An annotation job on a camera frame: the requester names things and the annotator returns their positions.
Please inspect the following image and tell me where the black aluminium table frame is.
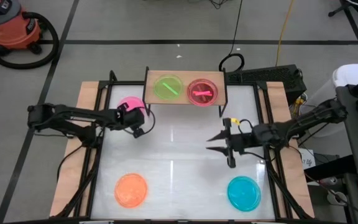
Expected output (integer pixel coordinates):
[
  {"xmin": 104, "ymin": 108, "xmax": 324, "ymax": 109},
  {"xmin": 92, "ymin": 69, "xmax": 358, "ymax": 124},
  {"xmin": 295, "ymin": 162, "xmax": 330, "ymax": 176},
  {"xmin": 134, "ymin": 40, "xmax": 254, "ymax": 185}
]
[{"xmin": 53, "ymin": 70, "xmax": 315, "ymax": 222}]

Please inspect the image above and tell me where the green translucent plastic plate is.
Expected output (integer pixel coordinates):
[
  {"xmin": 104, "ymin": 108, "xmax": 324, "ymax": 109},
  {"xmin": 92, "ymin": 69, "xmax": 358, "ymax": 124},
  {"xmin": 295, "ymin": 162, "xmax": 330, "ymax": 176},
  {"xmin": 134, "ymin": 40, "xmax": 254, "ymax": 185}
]
[{"xmin": 153, "ymin": 73, "xmax": 185, "ymax": 101}]

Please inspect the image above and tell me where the red translucent plastic plate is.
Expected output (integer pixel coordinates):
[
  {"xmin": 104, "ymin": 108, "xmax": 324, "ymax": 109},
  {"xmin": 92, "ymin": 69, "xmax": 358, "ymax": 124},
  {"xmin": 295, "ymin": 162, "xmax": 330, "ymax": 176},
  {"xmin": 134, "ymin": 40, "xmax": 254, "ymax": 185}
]
[{"xmin": 186, "ymin": 78, "xmax": 219, "ymax": 108}]

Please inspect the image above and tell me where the black vacuum hose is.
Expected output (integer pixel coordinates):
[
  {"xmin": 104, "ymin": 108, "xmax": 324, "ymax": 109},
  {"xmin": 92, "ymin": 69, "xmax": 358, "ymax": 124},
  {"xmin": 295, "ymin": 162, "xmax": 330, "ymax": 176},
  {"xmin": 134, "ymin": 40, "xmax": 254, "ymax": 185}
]
[{"xmin": 0, "ymin": 11, "xmax": 60, "ymax": 70}]

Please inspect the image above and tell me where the black chair base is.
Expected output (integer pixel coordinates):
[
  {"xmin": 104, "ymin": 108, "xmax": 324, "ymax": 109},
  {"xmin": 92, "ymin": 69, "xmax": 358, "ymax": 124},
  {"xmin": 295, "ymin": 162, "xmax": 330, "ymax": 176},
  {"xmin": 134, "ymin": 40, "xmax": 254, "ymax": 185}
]
[{"xmin": 327, "ymin": 0, "xmax": 358, "ymax": 25}]

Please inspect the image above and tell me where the orange shop vacuum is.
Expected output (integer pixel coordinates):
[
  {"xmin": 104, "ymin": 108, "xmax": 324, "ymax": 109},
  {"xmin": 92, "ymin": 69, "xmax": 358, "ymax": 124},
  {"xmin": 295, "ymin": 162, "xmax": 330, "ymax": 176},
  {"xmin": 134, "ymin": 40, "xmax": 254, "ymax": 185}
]
[{"xmin": 0, "ymin": 0, "xmax": 43, "ymax": 50}]

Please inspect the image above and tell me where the orange translucent plastic plate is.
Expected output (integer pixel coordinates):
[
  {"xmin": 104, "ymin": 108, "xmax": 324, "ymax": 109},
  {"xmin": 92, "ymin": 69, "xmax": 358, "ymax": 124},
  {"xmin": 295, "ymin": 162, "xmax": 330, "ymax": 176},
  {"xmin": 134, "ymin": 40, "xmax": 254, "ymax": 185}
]
[{"xmin": 114, "ymin": 172, "xmax": 149, "ymax": 209}]

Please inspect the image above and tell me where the pink translucent plastic plate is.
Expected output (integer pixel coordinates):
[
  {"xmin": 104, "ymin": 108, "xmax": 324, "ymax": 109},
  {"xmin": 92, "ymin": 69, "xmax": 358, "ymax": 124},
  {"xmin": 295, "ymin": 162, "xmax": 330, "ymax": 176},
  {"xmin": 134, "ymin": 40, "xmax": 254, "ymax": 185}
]
[
  {"xmin": 116, "ymin": 95, "xmax": 148, "ymax": 118},
  {"xmin": 187, "ymin": 79, "xmax": 218, "ymax": 106}
]

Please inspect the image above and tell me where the black computer case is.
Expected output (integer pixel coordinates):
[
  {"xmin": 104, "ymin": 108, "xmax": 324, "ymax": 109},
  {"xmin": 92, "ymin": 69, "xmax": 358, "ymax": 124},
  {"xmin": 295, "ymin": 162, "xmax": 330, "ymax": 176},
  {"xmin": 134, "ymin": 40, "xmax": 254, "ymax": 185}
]
[{"xmin": 227, "ymin": 64, "xmax": 308, "ymax": 105}]

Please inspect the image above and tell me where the long black cable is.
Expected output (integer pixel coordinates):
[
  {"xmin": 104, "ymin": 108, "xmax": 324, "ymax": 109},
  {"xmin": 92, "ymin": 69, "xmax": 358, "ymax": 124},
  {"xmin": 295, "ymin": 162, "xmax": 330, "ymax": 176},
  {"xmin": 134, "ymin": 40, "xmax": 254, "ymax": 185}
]
[{"xmin": 218, "ymin": 0, "xmax": 246, "ymax": 73}]

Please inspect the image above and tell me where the plywood base board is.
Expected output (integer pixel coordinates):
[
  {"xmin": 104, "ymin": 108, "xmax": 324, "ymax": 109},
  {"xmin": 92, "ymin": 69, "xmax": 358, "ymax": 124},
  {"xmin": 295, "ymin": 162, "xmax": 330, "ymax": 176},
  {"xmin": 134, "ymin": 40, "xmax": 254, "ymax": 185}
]
[{"xmin": 48, "ymin": 80, "xmax": 316, "ymax": 218}]

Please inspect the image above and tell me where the long yellow cable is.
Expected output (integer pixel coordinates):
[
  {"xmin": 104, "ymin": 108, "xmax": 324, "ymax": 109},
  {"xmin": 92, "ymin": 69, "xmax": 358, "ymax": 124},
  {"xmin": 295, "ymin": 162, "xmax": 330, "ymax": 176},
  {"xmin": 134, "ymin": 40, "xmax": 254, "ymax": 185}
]
[{"xmin": 274, "ymin": 0, "xmax": 295, "ymax": 67}]

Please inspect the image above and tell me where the wooden shelf with black legs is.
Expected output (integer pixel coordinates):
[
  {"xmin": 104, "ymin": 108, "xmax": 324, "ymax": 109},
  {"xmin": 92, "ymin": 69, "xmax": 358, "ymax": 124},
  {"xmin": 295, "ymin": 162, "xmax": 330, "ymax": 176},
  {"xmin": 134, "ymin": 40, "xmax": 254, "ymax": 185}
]
[{"xmin": 142, "ymin": 65, "xmax": 229, "ymax": 118}]

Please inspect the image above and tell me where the white paper label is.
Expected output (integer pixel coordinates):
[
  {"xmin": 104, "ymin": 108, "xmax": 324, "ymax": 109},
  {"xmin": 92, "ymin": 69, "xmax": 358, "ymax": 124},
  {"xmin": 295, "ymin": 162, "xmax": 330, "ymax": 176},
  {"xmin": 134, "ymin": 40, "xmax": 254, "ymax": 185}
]
[{"xmin": 300, "ymin": 148, "xmax": 317, "ymax": 170}]

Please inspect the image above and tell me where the blue translucent plastic plate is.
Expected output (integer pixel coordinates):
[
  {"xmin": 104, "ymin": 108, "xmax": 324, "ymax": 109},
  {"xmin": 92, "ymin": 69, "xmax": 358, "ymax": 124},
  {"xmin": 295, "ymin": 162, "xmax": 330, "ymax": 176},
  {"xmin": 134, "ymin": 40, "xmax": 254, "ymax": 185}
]
[{"xmin": 227, "ymin": 175, "xmax": 262, "ymax": 213}]

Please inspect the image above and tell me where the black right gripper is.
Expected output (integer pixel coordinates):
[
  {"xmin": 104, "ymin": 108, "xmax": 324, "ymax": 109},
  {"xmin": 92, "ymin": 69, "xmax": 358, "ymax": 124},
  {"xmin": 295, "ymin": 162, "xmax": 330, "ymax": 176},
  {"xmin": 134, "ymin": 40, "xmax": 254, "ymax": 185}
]
[{"xmin": 206, "ymin": 117, "xmax": 256, "ymax": 169}]

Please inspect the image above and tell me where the white bin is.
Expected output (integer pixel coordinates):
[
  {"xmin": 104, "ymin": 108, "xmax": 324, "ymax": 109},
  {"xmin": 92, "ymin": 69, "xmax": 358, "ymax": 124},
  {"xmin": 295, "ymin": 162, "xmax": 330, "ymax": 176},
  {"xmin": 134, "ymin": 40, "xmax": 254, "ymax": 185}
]
[{"xmin": 303, "ymin": 63, "xmax": 358, "ymax": 138}]

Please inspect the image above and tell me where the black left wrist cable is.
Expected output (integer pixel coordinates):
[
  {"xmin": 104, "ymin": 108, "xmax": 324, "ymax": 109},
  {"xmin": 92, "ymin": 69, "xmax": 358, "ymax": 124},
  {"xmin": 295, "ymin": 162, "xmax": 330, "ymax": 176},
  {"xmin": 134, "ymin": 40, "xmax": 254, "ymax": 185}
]
[{"xmin": 126, "ymin": 109, "xmax": 157, "ymax": 138}]

